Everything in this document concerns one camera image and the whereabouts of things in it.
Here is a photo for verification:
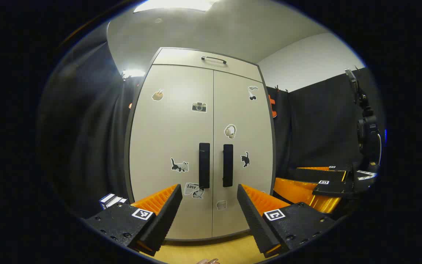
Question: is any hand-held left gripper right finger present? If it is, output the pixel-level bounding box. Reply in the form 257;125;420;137
237;184;338;258

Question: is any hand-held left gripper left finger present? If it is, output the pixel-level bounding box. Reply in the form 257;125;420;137
84;183;183;257

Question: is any white cabinet door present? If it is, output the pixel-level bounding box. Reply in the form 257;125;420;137
129;64;214;241
212;70;274;238

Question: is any white double-door shoe cabinet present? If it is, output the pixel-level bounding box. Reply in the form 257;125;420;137
124;47;277;242

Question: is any white and blue box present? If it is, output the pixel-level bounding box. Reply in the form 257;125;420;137
99;193;129;210

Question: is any ceiling light panel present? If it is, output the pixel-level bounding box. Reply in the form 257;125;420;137
134;0;215;13

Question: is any black right door handle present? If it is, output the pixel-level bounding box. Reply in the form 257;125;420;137
222;144;234;188

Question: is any black door handle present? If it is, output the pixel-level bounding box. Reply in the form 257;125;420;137
222;144;234;188
199;143;211;189

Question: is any black left door handle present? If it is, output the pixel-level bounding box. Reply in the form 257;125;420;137
199;143;211;189

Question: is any thin black bar handle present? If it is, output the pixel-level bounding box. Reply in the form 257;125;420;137
201;56;227;65

